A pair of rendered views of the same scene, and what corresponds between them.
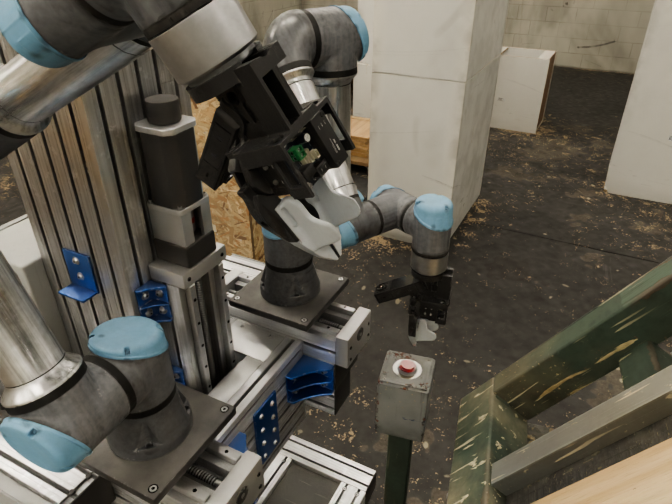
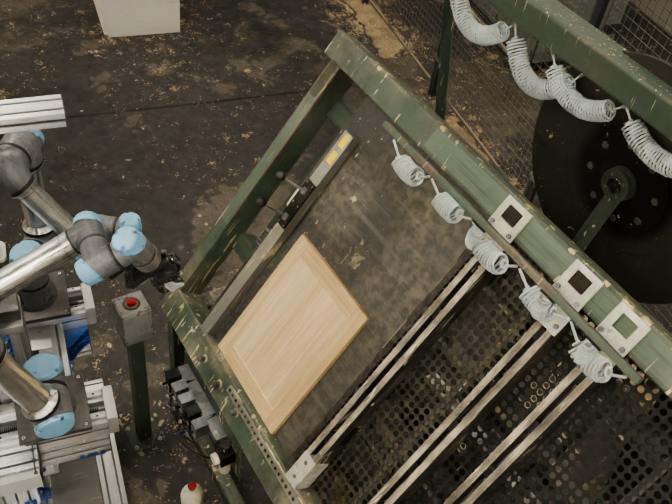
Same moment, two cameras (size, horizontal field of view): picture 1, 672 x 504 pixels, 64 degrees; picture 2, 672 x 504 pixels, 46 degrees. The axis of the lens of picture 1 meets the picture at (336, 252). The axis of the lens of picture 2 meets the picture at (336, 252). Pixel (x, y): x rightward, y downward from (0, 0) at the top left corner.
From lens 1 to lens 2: 1.95 m
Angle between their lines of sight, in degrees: 44
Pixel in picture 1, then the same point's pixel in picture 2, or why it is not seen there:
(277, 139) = (171, 272)
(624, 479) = (260, 300)
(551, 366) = (204, 264)
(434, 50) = not seen: outside the picture
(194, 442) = (81, 397)
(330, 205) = not seen: hidden behind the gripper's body
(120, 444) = not seen: hidden behind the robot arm
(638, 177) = (131, 16)
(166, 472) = (84, 415)
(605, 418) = (243, 280)
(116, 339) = (44, 369)
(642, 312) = (235, 222)
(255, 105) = (165, 267)
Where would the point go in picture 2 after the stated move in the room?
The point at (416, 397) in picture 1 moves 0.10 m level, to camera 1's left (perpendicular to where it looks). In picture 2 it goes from (145, 315) to (124, 329)
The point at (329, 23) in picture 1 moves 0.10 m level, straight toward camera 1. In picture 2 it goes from (29, 145) to (47, 160)
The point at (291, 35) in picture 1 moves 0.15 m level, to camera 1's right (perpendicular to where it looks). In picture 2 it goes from (19, 166) to (61, 147)
